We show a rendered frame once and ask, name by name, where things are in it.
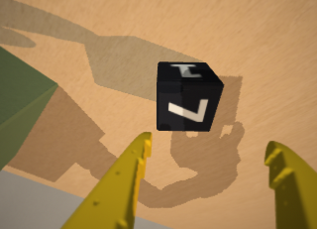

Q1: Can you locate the black number cube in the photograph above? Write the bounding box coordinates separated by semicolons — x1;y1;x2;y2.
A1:
157;61;224;132

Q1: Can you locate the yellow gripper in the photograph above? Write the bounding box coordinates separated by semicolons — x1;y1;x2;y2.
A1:
60;132;317;229

